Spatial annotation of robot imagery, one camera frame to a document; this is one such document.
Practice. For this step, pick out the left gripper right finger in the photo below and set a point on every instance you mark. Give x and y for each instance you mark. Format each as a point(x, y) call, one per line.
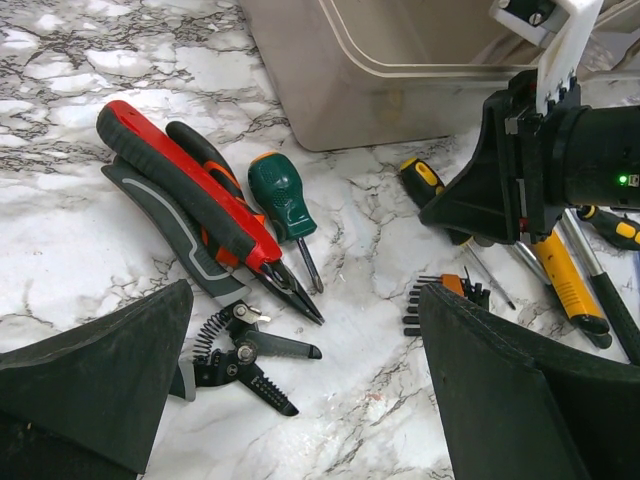
point(517, 405)

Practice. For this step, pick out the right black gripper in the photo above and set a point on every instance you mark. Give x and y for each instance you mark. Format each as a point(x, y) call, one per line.
point(508, 183)

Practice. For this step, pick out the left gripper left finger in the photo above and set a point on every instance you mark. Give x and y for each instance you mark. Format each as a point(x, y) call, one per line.
point(87, 403)

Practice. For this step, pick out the beige translucent tool box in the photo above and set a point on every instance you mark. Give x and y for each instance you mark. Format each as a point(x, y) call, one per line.
point(360, 73)

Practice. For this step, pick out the orange hex key set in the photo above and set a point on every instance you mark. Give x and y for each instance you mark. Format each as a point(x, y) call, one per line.
point(454, 288)

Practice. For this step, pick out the yellow black screwdriver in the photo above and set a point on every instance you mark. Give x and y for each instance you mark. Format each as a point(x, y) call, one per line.
point(619, 231)

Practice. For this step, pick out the green stubby screwdriver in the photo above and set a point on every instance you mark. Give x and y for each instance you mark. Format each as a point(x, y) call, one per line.
point(277, 188)

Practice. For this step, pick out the red black pliers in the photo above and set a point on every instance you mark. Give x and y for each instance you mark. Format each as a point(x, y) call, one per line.
point(179, 180)

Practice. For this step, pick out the orange handle screwdriver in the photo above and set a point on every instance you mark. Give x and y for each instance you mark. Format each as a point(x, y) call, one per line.
point(422, 184)

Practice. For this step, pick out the black handle long hammer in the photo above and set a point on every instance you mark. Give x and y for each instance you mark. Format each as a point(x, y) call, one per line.
point(608, 296)

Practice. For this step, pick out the grey wire stripper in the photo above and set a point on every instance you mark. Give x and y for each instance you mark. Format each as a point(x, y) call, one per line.
point(229, 343)

